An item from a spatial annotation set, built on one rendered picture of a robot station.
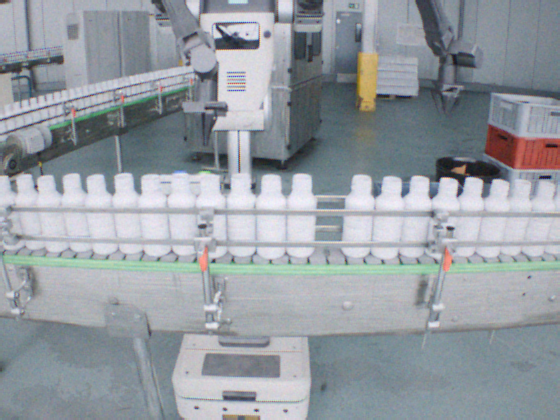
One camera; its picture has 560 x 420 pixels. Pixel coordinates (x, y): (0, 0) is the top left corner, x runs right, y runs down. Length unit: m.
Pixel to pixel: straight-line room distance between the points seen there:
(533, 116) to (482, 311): 2.15
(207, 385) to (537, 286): 1.16
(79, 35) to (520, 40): 12.33
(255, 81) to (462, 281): 0.84
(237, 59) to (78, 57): 5.54
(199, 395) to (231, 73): 1.14
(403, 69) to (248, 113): 9.05
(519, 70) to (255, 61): 13.74
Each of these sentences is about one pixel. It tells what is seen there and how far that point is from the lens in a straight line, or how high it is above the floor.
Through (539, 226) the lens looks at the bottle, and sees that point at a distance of 1.01.
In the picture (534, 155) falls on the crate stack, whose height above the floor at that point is 0.76.
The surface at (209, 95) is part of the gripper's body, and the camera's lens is 1.02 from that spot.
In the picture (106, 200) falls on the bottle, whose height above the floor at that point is 1.12.
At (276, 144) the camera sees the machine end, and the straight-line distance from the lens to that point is 4.57.
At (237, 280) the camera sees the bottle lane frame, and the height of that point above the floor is 0.97.
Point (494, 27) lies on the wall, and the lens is 14.35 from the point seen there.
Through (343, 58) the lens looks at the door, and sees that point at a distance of 12.89.
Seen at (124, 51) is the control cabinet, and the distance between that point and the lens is 7.42.
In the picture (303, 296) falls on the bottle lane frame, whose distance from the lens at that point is 0.90.
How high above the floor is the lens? 1.44
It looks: 23 degrees down
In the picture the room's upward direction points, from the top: straight up
